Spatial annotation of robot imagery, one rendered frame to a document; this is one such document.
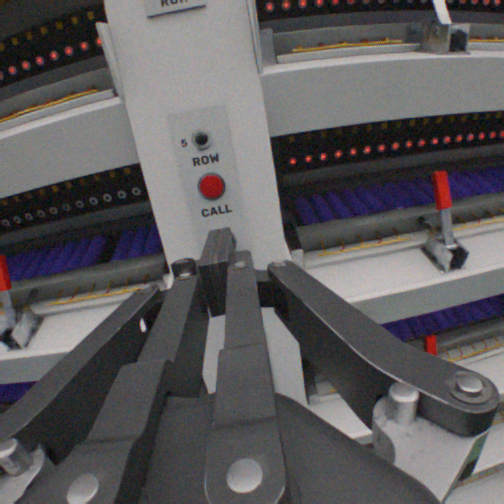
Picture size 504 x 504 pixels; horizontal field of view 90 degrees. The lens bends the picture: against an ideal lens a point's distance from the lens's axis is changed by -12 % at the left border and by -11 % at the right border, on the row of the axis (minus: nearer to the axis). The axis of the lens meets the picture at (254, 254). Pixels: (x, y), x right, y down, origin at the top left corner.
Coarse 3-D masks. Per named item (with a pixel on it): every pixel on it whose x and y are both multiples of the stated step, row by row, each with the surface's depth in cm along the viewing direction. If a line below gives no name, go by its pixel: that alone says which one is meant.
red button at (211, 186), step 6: (204, 180) 20; (210, 180) 20; (216, 180) 20; (204, 186) 20; (210, 186) 20; (216, 186) 20; (222, 186) 20; (204, 192) 20; (210, 192) 20; (216, 192) 20
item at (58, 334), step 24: (72, 216) 37; (96, 216) 37; (120, 216) 38; (0, 240) 37; (120, 288) 30; (72, 312) 28; (96, 312) 28; (48, 336) 26; (72, 336) 26; (0, 360) 24; (24, 360) 25; (48, 360) 25
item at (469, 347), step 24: (432, 312) 40; (456, 312) 40; (480, 312) 38; (408, 336) 38; (432, 336) 31; (456, 336) 36; (480, 336) 36; (456, 360) 36; (480, 360) 35; (312, 384) 34; (312, 408) 34; (336, 408) 34; (360, 432) 31
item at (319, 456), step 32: (160, 416) 6; (192, 416) 6; (288, 416) 6; (160, 448) 5; (192, 448) 5; (288, 448) 5; (320, 448) 5; (352, 448) 5; (160, 480) 5; (192, 480) 5; (320, 480) 4; (352, 480) 4; (384, 480) 4; (416, 480) 4
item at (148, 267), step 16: (144, 256) 30; (160, 256) 30; (64, 272) 30; (80, 272) 29; (96, 272) 29; (112, 272) 29; (128, 272) 29; (144, 272) 29; (160, 272) 30; (16, 288) 29; (32, 288) 29; (48, 288) 29; (64, 288) 29; (80, 288) 30; (96, 288) 30; (0, 304) 29; (16, 304) 30; (48, 304) 28
